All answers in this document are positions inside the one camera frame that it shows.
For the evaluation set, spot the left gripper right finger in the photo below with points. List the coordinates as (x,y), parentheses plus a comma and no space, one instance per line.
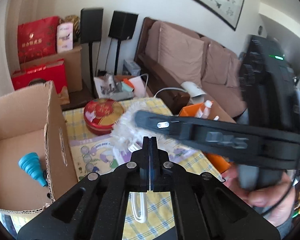
(203,207)

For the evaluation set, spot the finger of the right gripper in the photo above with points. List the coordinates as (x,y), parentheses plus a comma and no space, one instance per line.
(170,126)

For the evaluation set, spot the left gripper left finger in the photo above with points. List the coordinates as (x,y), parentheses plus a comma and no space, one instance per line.
(95,208)

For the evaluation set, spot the white plastic clip handle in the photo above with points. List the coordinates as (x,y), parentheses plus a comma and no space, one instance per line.
(139,207)

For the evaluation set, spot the white fluffy duster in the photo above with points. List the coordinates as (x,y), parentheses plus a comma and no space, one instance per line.
(126,133)

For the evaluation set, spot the blue collapsible funnel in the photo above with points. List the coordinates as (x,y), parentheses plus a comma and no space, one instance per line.
(30,163)

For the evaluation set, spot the person's right hand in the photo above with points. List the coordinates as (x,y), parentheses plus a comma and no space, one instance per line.
(265,197)

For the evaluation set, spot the yellow plaid tablecloth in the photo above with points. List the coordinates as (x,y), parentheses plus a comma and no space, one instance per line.
(145,148)

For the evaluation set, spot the purple wet wipes pack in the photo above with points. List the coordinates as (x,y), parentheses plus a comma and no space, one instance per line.
(100,155)

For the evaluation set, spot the brown sofa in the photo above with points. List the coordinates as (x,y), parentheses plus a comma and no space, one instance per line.
(171,54)

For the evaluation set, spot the grey white small box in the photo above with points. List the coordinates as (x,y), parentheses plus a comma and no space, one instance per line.
(130,67)

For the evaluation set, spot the round red gold tin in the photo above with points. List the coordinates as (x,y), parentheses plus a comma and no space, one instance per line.
(100,115)

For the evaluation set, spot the box of clutter items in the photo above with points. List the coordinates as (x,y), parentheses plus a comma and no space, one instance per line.
(120,87)

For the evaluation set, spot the open cardboard box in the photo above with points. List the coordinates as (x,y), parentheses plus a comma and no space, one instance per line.
(31,120)

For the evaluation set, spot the right black speaker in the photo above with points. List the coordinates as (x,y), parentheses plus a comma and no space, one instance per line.
(122,28)

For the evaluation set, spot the black speaker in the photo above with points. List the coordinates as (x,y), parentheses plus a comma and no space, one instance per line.
(91,32)
(122,28)

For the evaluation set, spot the small red gift bag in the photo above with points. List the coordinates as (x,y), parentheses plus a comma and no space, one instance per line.
(51,71)

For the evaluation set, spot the left black speaker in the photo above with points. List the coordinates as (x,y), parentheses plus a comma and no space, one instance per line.
(91,32)

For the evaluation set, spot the pink white tissue pack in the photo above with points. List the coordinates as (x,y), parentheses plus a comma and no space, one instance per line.
(64,37)

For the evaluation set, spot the large red gift bag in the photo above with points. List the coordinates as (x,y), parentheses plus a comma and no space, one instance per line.
(37,39)

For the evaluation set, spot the white curtain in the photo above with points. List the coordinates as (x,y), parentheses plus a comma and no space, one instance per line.
(9,19)

